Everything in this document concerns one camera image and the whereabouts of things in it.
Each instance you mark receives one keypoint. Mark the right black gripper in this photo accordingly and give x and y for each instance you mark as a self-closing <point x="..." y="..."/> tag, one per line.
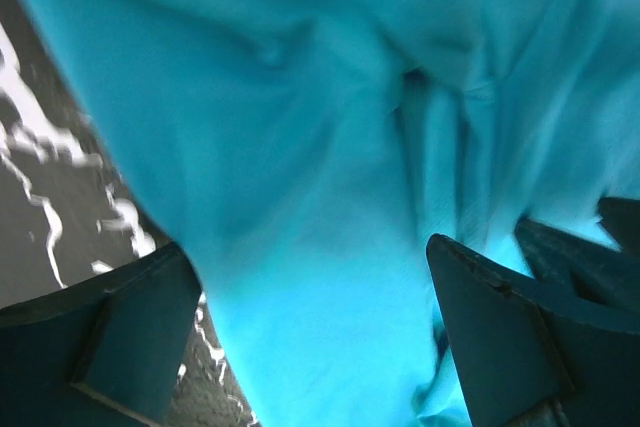
<point x="604" y="275"/>

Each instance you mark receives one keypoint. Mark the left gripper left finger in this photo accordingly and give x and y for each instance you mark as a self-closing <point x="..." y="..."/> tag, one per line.
<point x="103" y="352"/>

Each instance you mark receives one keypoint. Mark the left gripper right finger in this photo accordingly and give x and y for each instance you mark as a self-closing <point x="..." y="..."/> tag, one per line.
<point x="528" y="352"/>

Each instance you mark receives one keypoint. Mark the teal t shirt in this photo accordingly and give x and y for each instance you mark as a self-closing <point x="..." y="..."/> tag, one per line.
<point x="302" y="152"/>

